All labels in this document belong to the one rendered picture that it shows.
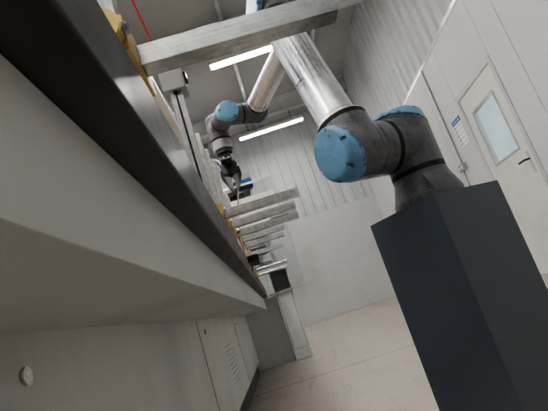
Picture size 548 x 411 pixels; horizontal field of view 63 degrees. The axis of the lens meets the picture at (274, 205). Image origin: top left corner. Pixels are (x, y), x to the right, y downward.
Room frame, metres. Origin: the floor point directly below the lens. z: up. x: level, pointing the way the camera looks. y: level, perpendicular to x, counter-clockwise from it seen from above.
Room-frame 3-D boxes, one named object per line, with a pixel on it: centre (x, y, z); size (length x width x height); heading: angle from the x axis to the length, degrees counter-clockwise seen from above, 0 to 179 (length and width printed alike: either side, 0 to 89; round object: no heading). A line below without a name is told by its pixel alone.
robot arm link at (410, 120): (1.21, -0.40, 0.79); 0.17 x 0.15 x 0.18; 118
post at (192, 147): (1.21, 0.17, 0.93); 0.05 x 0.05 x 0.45; 4
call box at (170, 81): (1.21, 0.17, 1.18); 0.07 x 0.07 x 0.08; 4
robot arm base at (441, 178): (1.21, -0.41, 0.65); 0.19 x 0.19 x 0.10
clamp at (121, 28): (0.49, 0.13, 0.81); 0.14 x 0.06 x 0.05; 4
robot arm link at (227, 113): (1.77, 0.07, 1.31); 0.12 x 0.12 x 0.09; 28
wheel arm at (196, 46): (0.52, 0.06, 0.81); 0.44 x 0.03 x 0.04; 94
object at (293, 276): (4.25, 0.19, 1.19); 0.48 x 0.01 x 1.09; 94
